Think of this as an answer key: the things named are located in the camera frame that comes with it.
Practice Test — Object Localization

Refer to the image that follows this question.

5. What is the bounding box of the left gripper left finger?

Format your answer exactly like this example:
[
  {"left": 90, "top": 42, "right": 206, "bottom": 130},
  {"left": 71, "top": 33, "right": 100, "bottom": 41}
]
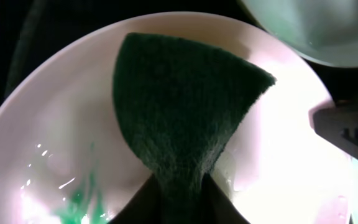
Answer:
[{"left": 108, "top": 175, "right": 162, "bottom": 224}]

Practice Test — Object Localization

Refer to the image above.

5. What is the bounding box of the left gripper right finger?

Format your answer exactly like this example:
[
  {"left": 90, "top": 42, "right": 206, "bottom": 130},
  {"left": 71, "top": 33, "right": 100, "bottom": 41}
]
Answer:
[{"left": 202, "top": 174, "right": 250, "bottom": 224}]

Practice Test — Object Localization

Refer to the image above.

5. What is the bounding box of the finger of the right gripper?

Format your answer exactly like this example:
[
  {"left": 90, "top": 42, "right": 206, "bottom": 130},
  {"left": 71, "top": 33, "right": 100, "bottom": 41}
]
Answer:
[{"left": 313, "top": 104, "right": 358, "bottom": 160}]

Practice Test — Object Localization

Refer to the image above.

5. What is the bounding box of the white plate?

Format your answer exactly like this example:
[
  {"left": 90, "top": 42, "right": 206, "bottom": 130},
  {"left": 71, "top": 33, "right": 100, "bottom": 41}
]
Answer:
[{"left": 0, "top": 12, "right": 352, "bottom": 223}]

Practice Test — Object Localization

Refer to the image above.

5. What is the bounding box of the green scrubbing sponge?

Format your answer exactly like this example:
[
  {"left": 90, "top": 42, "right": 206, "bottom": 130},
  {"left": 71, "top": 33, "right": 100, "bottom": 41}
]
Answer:
[{"left": 112, "top": 33, "right": 275, "bottom": 223}]

